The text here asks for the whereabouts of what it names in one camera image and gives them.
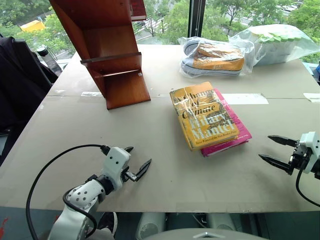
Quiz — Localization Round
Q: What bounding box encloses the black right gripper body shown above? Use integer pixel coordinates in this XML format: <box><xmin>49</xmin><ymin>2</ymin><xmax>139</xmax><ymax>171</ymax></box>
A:
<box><xmin>287</xmin><ymin>142</ymin><xmax>308</xmax><ymax>176</ymax></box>

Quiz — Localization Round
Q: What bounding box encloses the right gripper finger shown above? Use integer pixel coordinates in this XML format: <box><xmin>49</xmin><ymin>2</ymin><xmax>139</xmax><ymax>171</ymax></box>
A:
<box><xmin>267</xmin><ymin>134</ymin><xmax>299</xmax><ymax>149</ymax></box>
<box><xmin>257</xmin><ymin>153</ymin><xmax>291</xmax><ymax>174</ymax></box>

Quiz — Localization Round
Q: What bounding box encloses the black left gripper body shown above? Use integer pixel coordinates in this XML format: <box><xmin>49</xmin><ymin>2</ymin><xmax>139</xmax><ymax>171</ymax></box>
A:
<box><xmin>120</xmin><ymin>165</ymin><xmax>132</xmax><ymax>183</ymax></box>

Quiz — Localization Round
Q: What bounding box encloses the pink book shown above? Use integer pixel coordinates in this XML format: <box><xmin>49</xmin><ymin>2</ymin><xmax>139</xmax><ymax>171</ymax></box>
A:
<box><xmin>199</xmin><ymin>87</ymin><xmax>253</xmax><ymax>158</ymax></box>

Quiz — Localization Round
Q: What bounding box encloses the yellow hardcover book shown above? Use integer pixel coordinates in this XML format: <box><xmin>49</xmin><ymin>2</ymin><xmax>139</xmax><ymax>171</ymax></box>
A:
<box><xmin>169</xmin><ymin>81</ymin><xmax>241</xmax><ymax>152</ymax></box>

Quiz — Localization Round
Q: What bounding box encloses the brown wooden bookshelf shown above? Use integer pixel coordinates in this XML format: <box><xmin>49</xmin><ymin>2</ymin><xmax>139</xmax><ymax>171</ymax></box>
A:
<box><xmin>49</xmin><ymin>0</ymin><xmax>152</xmax><ymax>110</ymax></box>

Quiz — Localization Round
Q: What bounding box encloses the short white tape strip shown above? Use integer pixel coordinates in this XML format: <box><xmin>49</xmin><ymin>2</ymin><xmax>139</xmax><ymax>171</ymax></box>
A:
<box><xmin>303</xmin><ymin>92</ymin><xmax>320</xmax><ymax>104</ymax></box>

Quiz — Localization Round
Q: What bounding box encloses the white rounded robot leg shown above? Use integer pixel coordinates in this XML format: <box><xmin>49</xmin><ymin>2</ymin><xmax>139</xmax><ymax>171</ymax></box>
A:
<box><xmin>135</xmin><ymin>212</ymin><xmax>166</xmax><ymax>240</ymax></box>
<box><xmin>206</xmin><ymin>213</ymin><xmax>236</xmax><ymax>232</ymax></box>

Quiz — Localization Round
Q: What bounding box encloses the wide white tape strip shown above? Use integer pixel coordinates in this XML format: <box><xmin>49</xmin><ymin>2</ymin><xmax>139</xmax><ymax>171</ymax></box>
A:
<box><xmin>221</xmin><ymin>92</ymin><xmax>270</xmax><ymax>106</ymax></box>

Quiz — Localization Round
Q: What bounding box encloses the clear tape strip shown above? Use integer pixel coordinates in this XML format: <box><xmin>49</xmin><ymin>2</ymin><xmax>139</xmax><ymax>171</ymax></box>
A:
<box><xmin>80</xmin><ymin>91</ymin><xmax>104</xmax><ymax>98</ymax></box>

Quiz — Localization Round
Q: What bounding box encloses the silver robot torso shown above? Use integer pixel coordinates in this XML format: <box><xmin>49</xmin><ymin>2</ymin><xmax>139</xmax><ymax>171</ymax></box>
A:
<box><xmin>141</xmin><ymin>230</ymin><xmax>271</xmax><ymax>240</ymax></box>

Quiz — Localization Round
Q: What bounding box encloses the white and green bagged item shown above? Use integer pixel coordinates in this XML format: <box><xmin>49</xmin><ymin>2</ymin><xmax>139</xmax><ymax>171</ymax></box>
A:
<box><xmin>249</xmin><ymin>31</ymin><xmax>302</xmax><ymax>64</ymax></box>

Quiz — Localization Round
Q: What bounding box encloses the clear plastic shoe bag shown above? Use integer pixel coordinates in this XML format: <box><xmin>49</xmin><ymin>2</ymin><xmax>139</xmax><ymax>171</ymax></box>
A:
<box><xmin>177</xmin><ymin>36</ymin><xmax>256</xmax><ymax>79</ymax></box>

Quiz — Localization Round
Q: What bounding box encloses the orange canvas sneaker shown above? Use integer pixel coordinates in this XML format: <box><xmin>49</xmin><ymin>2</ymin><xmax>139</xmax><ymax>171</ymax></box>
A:
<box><xmin>180</xmin><ymin>55</ymin><xmax>246</xmax><ymax>76</ymax></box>
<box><xmin>183</xmin><ymin>39</ymin><xmax>244</xmax><ymax>60</ymax></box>

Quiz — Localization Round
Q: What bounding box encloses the large clear plastic bag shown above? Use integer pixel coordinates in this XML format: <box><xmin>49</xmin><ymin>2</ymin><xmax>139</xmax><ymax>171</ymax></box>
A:
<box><xmin>228</xmin><ymin>24</ymin><xmax>320</xmax><ymax>67</ymax></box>

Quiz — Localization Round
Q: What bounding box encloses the clear water bottle black lid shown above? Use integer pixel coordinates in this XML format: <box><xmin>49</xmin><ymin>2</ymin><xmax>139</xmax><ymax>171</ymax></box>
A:
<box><xmin>36</xmin><ymin>46</ymin><xmax>59</xmax><ymax>69</ymax></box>

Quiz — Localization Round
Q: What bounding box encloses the black jacket on chair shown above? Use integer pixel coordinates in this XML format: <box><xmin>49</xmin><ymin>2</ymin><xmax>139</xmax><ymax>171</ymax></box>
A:
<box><xmin>0</xmin><ymin>36</ymin><xmax>60</xmax><ymax>165</ymax></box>

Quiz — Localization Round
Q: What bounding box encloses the yellow vehicle outside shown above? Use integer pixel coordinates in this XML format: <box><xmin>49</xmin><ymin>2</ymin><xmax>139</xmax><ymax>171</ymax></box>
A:
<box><xmin>19</xmin><ymin>20</ymin><xmax>46</xmax><ymax>33</ymax></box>

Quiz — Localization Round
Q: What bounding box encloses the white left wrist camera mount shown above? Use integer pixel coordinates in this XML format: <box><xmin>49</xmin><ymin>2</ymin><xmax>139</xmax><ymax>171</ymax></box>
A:
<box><xmin>102</xmin><ymin>146</ymin><xmax>132</xmax><ymax>189</ymax></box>

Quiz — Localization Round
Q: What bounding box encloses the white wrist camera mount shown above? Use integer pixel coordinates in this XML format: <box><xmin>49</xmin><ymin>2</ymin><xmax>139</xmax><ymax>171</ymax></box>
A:
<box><xmin>102</xmin><ymin>146</ymin><xmax>132</xmax><ymax>189</ymax></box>
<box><xmin>298</xmin><ymin>131</ymin><xmax>320</xmax><ymax>175</ymax></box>

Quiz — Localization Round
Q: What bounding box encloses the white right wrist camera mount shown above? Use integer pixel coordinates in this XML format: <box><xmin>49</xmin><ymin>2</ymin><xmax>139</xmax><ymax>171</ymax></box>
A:
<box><xmin>298</xmin><ymin>131</ymin><xmax>320</xmax><ymax>175</ymax></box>

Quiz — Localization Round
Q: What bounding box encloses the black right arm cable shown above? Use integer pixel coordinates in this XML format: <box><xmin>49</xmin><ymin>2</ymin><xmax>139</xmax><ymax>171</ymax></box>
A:
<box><xmin>295</xmin><ymin>163</ymin><xmax>320</xmax><ymax>208</ymax></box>

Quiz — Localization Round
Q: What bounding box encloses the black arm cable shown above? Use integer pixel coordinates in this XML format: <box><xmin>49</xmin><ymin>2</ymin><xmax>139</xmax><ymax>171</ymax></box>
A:
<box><xmin>295</xmin><ymin>163</ymin><xmax>320</xmax><ymax>208</ymax></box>
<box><xmin>25</xmin><ymin>144</ymin><xmax>111</xmax><ymax>240</ymax></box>

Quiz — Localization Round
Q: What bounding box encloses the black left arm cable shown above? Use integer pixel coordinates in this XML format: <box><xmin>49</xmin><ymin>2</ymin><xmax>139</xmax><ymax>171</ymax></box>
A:
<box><xmin>25</xmin><ymin>144</ymin><xmax>111</xmax><ymax>240</ymax></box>

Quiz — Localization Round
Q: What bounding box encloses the black window frame post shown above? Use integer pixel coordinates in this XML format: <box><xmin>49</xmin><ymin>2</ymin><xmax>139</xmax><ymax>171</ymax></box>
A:
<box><xmin>187</xmin><ymin>0</ymin><xmax>207</xmax><ymax>46</ymax></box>

